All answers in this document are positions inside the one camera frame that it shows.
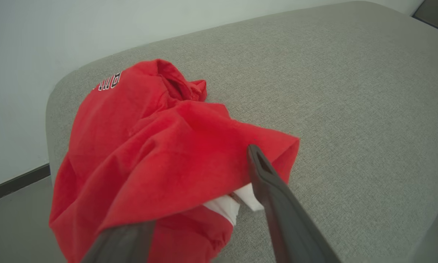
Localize dark wall baseboard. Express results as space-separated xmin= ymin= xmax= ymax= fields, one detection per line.
xmin=0 ymin=164 xmax=51 ymax=206

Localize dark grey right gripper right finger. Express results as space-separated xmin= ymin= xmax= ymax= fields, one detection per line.
xmin=248 ymin=144 xmax=342 ymax=263

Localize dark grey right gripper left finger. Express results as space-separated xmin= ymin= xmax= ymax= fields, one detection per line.
xmin=81 ymin=220 xmax=156 ymax=263

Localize red shirt with letter print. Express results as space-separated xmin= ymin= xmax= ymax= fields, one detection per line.
xmin=49 ymin=59 xmax=301 ymax=263

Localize grey fabric sofa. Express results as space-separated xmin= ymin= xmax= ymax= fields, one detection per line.
xmin=45 ymin=0 xmax=438 ymax=263

